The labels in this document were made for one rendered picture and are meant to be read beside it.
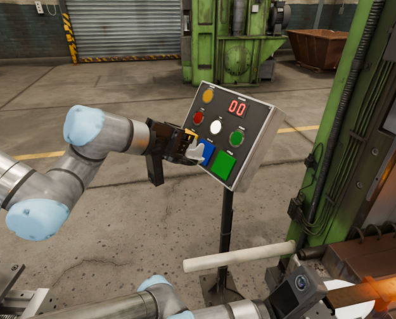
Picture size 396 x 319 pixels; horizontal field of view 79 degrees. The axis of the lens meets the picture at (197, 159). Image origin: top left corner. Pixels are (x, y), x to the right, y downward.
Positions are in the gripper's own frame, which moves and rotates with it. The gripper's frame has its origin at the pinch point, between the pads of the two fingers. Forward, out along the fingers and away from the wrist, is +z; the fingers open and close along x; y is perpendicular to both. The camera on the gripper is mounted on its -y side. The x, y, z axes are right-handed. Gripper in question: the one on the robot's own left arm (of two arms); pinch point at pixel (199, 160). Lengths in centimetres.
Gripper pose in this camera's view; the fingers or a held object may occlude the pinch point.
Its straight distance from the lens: 68.9
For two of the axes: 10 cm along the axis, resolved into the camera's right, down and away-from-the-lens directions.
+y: 4.0, -8.9, -2.2
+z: 7.0, 1.4, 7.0
